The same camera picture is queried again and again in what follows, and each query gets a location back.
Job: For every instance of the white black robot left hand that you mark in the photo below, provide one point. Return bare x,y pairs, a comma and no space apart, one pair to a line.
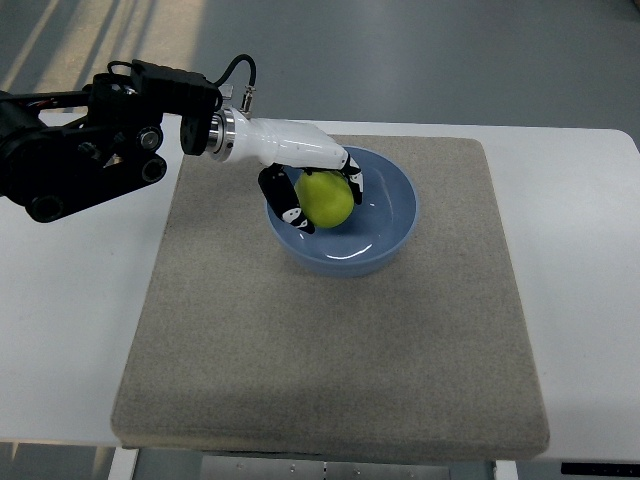
278,144

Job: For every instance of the green pear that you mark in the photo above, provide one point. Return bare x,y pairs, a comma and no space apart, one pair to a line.
325,198

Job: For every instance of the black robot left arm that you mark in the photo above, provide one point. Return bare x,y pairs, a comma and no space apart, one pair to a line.
64,152

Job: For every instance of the blue bowl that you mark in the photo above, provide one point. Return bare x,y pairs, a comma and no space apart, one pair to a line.
371,236

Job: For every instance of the upper metal floor plate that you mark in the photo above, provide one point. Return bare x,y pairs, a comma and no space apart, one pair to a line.
226,91

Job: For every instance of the beige felt mat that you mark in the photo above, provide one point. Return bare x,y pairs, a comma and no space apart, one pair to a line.
240,349

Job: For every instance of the grey metal base plate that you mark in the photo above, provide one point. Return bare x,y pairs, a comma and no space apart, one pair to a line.
227,468

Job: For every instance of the white table leg frame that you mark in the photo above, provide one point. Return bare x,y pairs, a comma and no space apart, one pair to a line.
123,465

